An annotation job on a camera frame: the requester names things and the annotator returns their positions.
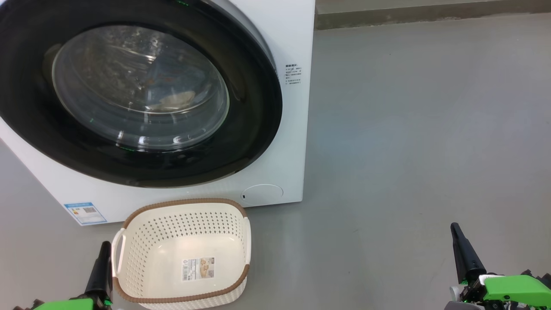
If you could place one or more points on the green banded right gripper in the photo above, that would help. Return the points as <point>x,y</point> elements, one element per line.
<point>512,290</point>

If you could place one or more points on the blue energy label sticker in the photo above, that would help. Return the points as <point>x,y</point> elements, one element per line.
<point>86,213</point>

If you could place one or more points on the dark wall skirting board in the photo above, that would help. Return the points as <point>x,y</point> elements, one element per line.
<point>430,15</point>

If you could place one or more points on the small printed text label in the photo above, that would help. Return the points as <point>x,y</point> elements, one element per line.
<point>293,75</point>

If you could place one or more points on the glass washing machine door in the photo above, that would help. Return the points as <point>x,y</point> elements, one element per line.
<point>249,107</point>

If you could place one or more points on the white front-load washing machine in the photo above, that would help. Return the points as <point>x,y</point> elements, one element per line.
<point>292,150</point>

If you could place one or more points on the round drain filter cover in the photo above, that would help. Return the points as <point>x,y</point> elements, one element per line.
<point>262,194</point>

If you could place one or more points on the basket product label sticker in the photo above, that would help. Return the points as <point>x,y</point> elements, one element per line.
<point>198,269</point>

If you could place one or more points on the white perforated basket brown rim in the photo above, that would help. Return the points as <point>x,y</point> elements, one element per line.
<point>142,241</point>

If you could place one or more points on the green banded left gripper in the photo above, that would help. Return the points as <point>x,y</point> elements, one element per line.
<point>64,305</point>

